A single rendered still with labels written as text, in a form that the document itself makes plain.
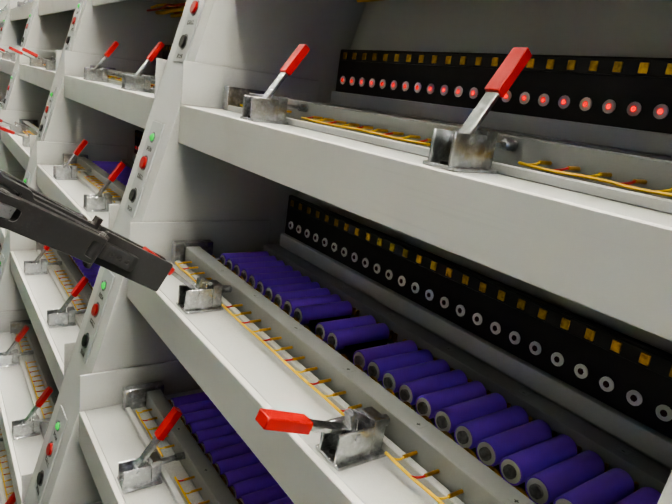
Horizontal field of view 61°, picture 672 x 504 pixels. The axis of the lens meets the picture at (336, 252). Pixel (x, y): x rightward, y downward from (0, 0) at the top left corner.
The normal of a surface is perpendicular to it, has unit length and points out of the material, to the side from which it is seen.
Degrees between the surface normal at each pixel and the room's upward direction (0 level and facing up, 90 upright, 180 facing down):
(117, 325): 90
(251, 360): 15
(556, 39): 90
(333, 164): 105
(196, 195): 90
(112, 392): 90
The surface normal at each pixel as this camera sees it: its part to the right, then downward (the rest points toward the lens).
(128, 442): 0.14, -0.95
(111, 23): 0.57, 0.29
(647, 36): -0.75, -0.21
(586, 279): -0.81, 0.04
